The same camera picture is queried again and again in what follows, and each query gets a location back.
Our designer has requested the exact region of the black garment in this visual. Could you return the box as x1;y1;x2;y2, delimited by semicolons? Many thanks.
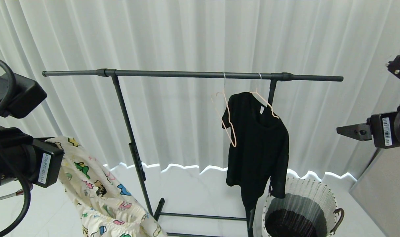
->
221;92;290;211

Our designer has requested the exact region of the white laundry basket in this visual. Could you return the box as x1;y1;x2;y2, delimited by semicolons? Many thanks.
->
261;178;345;237

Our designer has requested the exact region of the cream printed garment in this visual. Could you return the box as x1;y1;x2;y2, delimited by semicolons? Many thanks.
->
45;136;168;237

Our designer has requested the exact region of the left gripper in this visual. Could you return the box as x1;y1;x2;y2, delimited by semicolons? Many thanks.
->
0;128;64;190

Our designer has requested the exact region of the pink clothes hanger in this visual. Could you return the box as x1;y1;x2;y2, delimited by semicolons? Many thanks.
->
211;72;237;148
249;73;280;119

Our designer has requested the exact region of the black clothes rack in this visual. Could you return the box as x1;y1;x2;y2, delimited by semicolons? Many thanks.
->
42;68;344;237

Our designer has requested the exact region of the white curtain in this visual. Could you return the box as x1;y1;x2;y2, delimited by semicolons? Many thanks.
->
0;0;400;181

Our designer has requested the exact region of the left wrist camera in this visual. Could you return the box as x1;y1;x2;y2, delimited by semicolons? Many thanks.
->
0;72;48;119

